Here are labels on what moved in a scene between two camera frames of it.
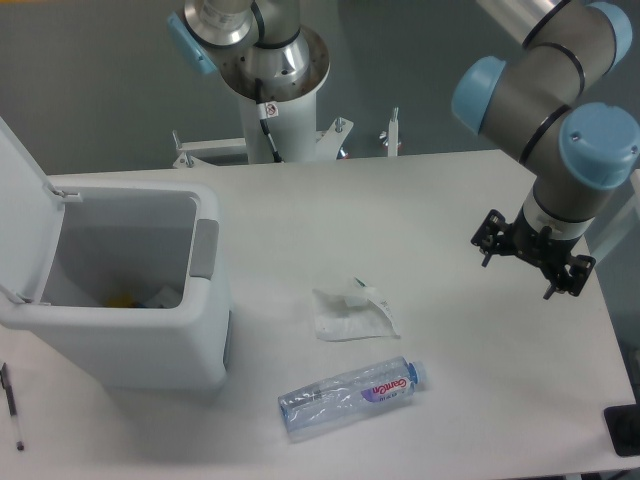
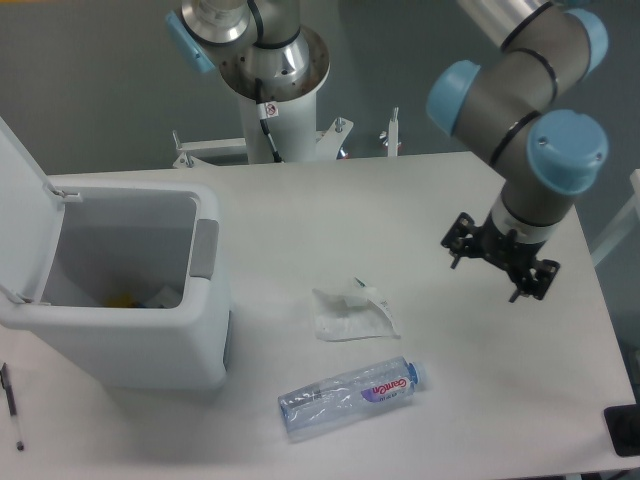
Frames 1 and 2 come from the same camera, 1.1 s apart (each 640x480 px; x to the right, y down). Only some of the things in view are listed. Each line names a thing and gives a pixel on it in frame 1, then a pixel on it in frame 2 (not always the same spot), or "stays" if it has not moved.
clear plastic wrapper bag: (356, 314) stays
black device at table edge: (623, 424) stays
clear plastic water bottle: (329, 402) stays
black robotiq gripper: (552, 254) → (505, 249)
